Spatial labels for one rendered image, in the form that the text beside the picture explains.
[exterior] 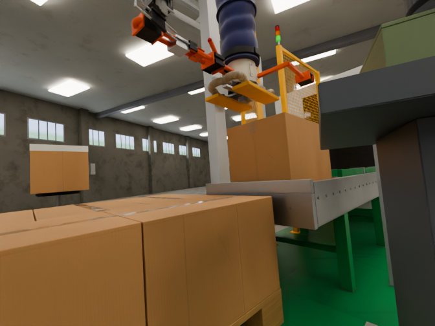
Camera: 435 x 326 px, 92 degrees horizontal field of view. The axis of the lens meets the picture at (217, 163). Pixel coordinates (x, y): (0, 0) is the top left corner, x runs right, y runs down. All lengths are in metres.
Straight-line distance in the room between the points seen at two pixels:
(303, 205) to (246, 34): 0.93
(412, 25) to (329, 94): 0.15
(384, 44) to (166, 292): 0.69
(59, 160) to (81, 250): 1.71
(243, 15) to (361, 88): 1.16
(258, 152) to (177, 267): 0.75
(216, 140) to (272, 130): 1.27
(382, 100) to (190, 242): 0.57
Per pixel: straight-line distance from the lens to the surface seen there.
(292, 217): 1.03
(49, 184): 2.22
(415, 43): 0.40
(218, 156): 2.31
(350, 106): 0.29
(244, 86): 1.08
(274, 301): 1.08
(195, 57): 1.05
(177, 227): 0.65
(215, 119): 2.39
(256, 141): 1.20
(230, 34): 1.35
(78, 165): 2.24
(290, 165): 1.09
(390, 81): 0.30
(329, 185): 1.15
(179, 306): 0.72
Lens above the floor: 0.64
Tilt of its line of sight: 4 degrees up
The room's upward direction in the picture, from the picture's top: 4 degrees counter-clockwise
